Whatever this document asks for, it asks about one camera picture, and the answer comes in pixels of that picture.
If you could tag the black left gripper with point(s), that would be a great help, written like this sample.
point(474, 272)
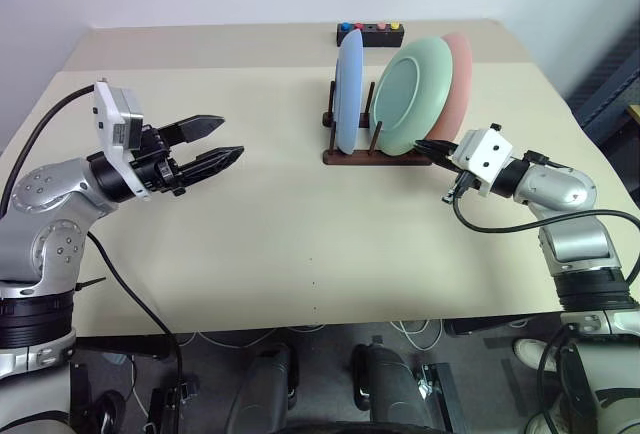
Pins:
point(160, 169)

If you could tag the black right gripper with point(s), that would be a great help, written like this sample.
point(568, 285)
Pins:
point(465, 185)

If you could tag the green plate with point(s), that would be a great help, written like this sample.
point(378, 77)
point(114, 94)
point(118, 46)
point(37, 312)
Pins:
point(415, 94)

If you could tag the pink plate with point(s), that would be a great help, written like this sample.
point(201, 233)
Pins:
point(462, 79)

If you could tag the blue plate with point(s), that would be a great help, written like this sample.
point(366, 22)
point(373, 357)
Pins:
point(350, 94)

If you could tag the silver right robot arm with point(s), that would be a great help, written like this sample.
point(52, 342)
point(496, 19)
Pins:
point(565, 194)

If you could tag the wooden dish rack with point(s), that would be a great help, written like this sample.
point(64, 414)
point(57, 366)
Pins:
point(380, 159)

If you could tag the black box with coloured buttons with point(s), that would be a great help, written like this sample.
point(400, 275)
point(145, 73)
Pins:
point(380, 39)

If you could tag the dark blue ribbed panel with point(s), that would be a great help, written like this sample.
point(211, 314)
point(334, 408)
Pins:
point(610, 84)

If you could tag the white shoe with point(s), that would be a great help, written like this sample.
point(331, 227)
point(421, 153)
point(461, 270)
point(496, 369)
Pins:
point(532, 354)

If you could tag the dark rounded shape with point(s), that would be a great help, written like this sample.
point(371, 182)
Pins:
point(262, 384)
point(390, 379)

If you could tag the black metal floor stand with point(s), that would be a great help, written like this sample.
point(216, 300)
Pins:
point(167, 409)
point(447, 399)

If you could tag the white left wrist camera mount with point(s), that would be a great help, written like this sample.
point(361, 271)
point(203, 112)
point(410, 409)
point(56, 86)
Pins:
point(107, 119)

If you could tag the black table frame bar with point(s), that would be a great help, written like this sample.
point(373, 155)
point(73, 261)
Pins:
point(485, 326)
point(125, 348)

